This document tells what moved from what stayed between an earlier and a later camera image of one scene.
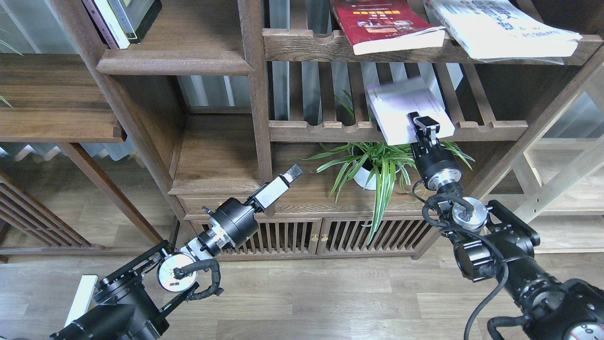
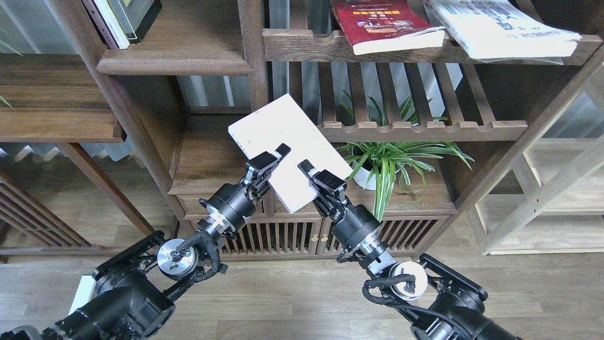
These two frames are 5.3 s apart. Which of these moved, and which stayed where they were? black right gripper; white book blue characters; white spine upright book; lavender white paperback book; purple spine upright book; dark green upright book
Moved: black right gripper; lavender white paperback book
Stayed: purple spine upright book; white book blue characters; white spine upright book; dark green upright book
